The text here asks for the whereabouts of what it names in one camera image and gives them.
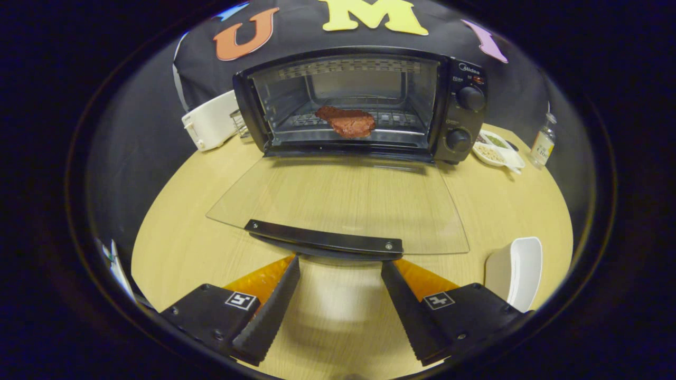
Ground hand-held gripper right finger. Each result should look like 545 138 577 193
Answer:
381 259 534 367

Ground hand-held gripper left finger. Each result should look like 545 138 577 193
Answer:
159 255 301 367

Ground red raw steak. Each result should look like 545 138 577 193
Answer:
315 106 377 140

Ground black toaster oven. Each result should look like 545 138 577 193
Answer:
206 46 490 262

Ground white bread toaster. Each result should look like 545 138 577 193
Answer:
182 90 241 153

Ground white rectangular plate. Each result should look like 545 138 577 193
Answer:
484 237 543 314

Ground white divided bean dish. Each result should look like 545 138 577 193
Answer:
472 130 527 175

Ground clear glass bottle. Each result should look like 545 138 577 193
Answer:
530 112 558 170

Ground small metal wire rack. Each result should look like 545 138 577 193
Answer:
230 108 252 139

